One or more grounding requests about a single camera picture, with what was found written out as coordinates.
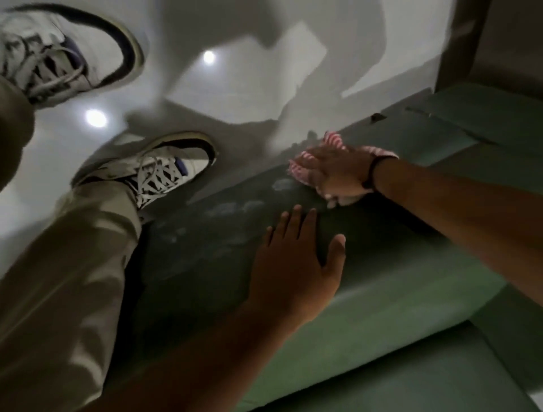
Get person's left hand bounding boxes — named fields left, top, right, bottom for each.
left=247, top=205, right=347, bottom=327

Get person's right hand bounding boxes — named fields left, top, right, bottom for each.
left=291, top=144, right=378, bottom=208

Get red white checkered cloth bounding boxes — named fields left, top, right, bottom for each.
left=287, top=130, right=400, bottom=210

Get green upholstered bench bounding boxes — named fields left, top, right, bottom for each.
left=101, top=81, right=543, bottom=412

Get person's right forearm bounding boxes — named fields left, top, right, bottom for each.
left=374, top=159, right=543, bottom=307

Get person's left forearm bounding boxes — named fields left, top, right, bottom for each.
left=83, top=297, right=307, bottom=412

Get person's right white sneaker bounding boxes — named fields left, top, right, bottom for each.
left=71, top=131, right=218, bottom=211

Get person's white sneaker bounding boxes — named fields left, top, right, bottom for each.
left=71, top=131, right=218, bottom=211
left=0, top=3, right=146, bottom=108

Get person's left white sneaker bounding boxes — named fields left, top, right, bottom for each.
left=0, top=3, right=146, bottom=108

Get black wristband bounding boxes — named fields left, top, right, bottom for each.
left=361, top=155, right=396, bottom=191

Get brown bedside cabinet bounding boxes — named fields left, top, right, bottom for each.
left=432, top=0, right=543, bottom=93

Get khaki trousers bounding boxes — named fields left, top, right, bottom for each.
left=0, top=79, right=144, bottom=412

